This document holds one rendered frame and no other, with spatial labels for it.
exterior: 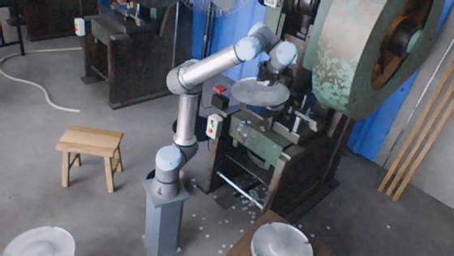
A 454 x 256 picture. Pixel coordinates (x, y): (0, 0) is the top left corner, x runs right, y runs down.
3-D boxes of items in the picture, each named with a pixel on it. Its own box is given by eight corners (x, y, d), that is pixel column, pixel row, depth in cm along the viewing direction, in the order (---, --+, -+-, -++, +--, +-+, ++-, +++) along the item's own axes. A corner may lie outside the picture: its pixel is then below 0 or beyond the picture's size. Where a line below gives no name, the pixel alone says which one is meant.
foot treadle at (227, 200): (224, 215, 211) (225, 209, 208) (212, 205, 216) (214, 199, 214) (281, 177, 249) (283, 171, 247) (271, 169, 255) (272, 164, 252)
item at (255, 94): (220, 94, 177) (220, 93, 177) (266, 111, 189) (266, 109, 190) (251, 71, 153) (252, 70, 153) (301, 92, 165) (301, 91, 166)
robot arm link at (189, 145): (164, 162, 176) (170, 63, 146) (180, 147, 188) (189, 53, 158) (184, 172, 172) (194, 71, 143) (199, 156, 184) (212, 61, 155)
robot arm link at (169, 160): (149, 176, 167) (151, 154, 159) (165, 161, 177) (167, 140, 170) (170, 185, 163) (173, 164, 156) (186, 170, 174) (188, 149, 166)
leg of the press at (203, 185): (207, 195, 238) (227, 78, 189) (195, 185, 244) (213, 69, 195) (285, 149, 298) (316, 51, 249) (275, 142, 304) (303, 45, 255)
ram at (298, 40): (289, 93, 187) (304, 40, 171) (267, 82, 195) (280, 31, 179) (306, 86, 198) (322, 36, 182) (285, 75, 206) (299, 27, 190)
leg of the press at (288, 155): (265, 247, 210) (308, 125, 161) (251, 235, 216) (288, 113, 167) (339, 185, 270) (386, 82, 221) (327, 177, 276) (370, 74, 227)
